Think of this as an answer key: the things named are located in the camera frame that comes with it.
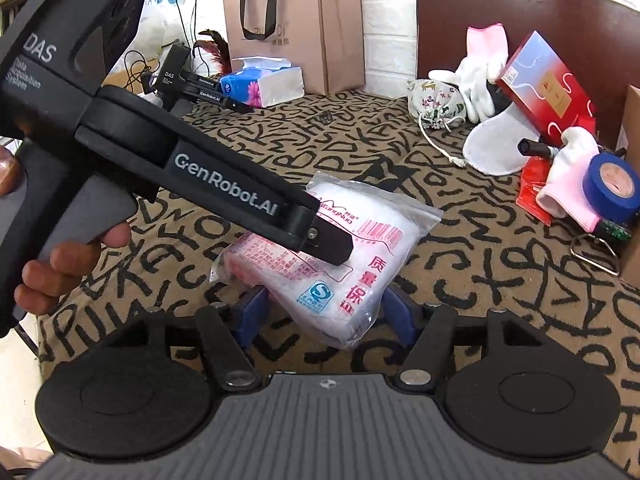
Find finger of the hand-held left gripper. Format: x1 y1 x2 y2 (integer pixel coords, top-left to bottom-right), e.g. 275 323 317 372
282 202 355 266

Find brown paper shopping bag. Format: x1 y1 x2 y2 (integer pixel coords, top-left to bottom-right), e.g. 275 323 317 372
222 0 367 96

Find flat red packet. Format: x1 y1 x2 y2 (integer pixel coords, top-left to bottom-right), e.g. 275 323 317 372
516 155 556 226

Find clear plastic bag red print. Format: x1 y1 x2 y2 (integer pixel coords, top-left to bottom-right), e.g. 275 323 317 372
210 170 445 351

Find letter-patterned cloth desktop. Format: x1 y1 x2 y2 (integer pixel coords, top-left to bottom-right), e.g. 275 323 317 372
37 87 640 461

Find red gift box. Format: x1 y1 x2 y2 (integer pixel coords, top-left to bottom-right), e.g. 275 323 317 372
496 30 598 148

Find metal wire clip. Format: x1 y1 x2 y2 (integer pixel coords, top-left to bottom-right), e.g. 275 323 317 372
569 232 621 277

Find pink cardboard box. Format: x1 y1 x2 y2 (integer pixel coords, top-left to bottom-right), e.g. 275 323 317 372
617 85 640 286

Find dark red feather duster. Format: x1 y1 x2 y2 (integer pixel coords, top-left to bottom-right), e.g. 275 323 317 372
192 30 233 78

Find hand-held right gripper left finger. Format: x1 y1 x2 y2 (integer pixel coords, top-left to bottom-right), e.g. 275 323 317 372
132 285 273 391

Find blue tape roll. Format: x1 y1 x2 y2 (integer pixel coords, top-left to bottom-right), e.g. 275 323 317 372
582 150 640 224

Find green circuit board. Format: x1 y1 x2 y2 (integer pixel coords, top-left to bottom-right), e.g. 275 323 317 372
595 217 632 243

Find blue floral tissue pack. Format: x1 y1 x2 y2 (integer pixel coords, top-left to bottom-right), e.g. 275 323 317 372
220 57 306 108

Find white glove pink cuff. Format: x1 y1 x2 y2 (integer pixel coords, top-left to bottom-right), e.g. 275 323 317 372
535 126 603 233
456 24 508 123

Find white plastic bag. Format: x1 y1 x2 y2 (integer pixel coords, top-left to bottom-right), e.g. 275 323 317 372
107 0 198 76

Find brown wooden headboard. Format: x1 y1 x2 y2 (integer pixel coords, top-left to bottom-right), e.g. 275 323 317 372
416 0 640 126

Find black cables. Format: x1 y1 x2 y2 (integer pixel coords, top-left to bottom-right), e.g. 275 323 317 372
122 50 156 96

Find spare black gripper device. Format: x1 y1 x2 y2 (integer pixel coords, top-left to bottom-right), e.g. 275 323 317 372
141 44 253 116

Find white felt insole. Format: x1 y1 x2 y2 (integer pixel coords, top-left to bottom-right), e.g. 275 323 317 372
462 105 541 177

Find person's left hand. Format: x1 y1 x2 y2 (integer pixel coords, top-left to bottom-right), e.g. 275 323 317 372
0 147 134 317

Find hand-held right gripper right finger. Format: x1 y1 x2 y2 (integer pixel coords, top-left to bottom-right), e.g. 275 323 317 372
381 284 521 391

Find floral drawstring pouch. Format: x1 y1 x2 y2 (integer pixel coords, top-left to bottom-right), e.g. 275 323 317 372
407 77 471 167

